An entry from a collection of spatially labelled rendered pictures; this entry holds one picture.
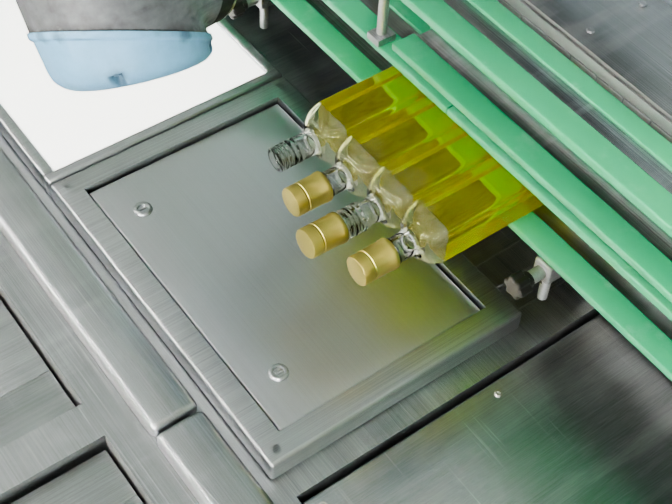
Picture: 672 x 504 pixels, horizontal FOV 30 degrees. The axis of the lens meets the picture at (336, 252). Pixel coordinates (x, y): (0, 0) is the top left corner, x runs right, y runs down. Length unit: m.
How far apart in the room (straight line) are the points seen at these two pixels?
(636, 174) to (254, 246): 0.47
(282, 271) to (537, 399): 0.32
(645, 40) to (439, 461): 0.48
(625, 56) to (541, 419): 0.40
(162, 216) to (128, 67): 0.65
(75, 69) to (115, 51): 0.03
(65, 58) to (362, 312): 0.63
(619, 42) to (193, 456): 0.60
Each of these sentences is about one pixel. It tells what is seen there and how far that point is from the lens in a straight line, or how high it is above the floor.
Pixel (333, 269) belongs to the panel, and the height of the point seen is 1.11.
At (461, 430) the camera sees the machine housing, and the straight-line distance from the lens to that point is 1.36.
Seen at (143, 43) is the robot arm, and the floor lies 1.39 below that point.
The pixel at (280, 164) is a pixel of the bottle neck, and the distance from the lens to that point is 1.36.
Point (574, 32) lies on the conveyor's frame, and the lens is 1.32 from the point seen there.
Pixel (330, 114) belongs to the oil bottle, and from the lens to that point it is 1.38.
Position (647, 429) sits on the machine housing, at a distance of 1.41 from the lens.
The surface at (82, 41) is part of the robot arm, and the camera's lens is 0.85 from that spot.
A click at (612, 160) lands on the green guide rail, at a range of 1.22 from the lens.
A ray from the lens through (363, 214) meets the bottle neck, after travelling 1.30.
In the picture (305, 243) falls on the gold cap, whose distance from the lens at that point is 1.28.
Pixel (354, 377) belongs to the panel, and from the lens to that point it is 1.35.
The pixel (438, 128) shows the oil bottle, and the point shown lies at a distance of 1.38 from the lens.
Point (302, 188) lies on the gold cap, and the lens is 1.32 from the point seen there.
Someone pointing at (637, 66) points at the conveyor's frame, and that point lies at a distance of 1.30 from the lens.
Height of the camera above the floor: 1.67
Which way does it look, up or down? 23 degrees down
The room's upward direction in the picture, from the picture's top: 119 degrees counter-clockwise
